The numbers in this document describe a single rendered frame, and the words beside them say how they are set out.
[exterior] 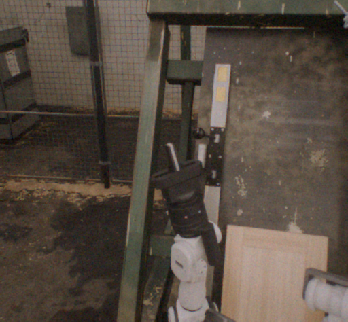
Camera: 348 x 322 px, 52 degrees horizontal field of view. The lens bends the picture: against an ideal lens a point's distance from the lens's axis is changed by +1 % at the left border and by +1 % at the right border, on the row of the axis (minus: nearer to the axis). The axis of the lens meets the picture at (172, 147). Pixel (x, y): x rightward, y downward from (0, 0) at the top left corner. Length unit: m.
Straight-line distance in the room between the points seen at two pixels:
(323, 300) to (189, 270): 0.29
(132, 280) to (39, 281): 1.73
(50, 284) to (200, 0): 2.24
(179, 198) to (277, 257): 0.53
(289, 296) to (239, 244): 0.22
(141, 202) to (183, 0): 0.70
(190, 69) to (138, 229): 0.61
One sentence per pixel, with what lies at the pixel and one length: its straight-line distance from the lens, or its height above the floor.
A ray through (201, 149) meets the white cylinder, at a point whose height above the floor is 1.46.
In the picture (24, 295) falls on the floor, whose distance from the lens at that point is 2.88.
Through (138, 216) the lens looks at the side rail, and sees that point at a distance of 1.23.
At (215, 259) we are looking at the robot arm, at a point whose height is 1.40.
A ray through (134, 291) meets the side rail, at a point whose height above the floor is 1.05.
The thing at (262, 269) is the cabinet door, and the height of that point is 1.13.
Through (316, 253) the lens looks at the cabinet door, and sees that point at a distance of 1.26.
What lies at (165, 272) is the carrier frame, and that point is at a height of 0.79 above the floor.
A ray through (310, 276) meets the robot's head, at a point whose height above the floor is 1.43.
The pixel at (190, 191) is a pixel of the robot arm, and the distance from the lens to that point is 0.81.
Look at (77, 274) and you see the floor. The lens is 2.91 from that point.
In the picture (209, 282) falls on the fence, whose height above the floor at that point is 1.09.
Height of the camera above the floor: 1.97
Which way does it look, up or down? 25 degrees down
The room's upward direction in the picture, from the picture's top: straight up
